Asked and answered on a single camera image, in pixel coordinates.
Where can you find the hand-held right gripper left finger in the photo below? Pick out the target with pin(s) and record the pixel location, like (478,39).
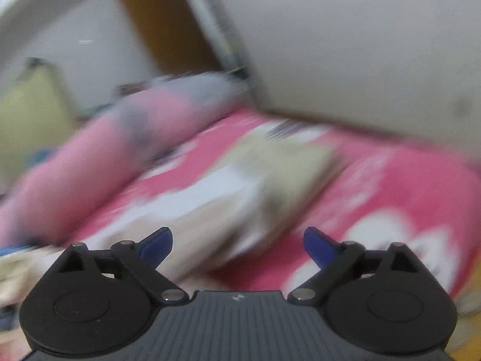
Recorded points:
(159,246)

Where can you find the brown wooden door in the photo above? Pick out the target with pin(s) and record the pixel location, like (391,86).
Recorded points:
(169,26)

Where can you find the pale yellow wardrobe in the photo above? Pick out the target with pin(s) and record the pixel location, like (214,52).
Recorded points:
(30,120)

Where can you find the beige white checkered sweater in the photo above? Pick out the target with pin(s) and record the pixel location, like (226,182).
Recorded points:
(210,225)

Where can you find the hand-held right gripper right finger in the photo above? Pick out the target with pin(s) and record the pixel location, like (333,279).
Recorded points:
(317,246)

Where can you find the pink grey rolled quilt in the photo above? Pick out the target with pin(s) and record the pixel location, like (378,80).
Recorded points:
(112,150)

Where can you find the folded cream garment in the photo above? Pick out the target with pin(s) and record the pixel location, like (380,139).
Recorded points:
(285,165)

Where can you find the dark wooden door frame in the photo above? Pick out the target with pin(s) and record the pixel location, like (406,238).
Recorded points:
(210,26)

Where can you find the pink floral bed blanket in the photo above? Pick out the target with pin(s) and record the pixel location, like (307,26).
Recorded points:
(375,195)

